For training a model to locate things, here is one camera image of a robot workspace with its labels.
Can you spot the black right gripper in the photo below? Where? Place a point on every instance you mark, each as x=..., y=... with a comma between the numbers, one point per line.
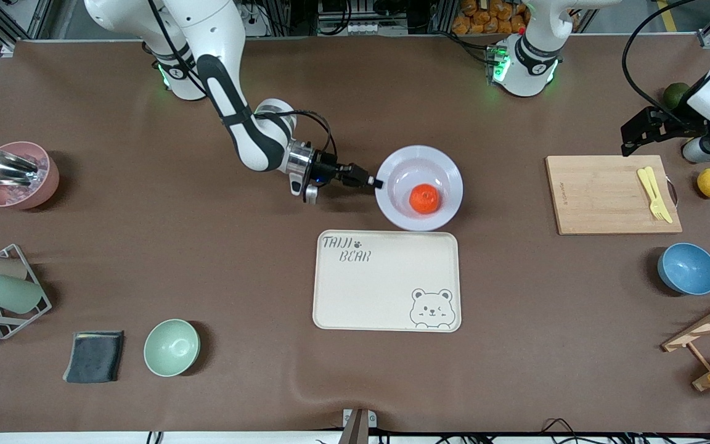
x=326, y=168

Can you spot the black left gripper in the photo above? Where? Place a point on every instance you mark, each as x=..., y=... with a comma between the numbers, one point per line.
x=675, y=124

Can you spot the white ribbed plate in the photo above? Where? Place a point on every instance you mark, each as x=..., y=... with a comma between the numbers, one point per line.
x=404, y=213

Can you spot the orange fruit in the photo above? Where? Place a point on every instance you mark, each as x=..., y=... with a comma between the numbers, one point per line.
x=424, y=199

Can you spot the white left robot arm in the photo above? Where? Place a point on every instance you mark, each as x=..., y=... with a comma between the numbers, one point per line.
x=530, y=65

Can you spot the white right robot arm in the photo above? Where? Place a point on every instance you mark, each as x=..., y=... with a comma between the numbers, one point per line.
x=213, y=31

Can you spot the green avocado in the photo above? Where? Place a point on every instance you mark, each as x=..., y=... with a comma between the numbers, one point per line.
x=675, y=95

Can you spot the yellow plastic fork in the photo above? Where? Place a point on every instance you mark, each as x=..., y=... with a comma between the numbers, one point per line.
x=649, y=191

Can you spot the wooden cutting board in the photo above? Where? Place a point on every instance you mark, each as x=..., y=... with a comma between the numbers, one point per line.
x=589, y=185

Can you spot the cream bear print tray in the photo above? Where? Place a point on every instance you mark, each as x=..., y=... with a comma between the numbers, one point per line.
x=386, y=290

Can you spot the blue bowl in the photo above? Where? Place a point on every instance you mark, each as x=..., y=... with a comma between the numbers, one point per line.
x=688, y=269

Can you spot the white power strip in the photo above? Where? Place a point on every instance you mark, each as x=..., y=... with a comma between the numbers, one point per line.
x=376, y=28
x=256, y=21

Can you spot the pile of orange fruits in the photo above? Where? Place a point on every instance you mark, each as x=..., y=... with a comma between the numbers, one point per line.
x=490, y=15

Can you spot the wooden peg rack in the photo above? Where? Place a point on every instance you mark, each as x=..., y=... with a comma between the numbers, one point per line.
x=709, y=325

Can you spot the light green bowl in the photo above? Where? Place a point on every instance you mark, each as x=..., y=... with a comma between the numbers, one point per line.
x=171, y=348

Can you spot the dark grey folded cloth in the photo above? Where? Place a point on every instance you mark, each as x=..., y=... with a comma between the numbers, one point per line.
x=94, y=356

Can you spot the pink bowl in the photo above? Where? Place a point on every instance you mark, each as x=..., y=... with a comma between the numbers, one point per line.
x=19, y=197

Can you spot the mint green cup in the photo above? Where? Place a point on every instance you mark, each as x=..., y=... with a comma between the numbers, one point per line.
x=10, y=293

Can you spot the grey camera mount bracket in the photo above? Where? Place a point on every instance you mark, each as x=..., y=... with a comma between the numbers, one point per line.
x=358, y=425

